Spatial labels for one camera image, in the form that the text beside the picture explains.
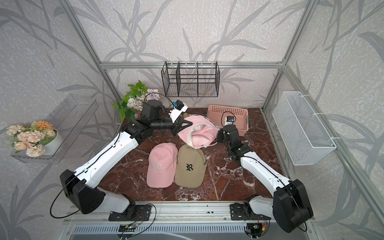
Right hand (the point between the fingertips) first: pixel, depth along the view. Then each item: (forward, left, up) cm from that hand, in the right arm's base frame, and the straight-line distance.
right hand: (221, 128), depth 85 cm
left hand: (-8, +17, +15) cm, 24 cm away
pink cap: (-2, +10, -1) cm, 11 cm away
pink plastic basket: (+27, -1, -17) cm, 32 cm away
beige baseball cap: (-18, +18, -12) cm, 28 cm away
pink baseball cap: (-17, +34, -10) cm, 39 cm away
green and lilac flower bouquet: (+9, +51, +10) cm, 53 cm away
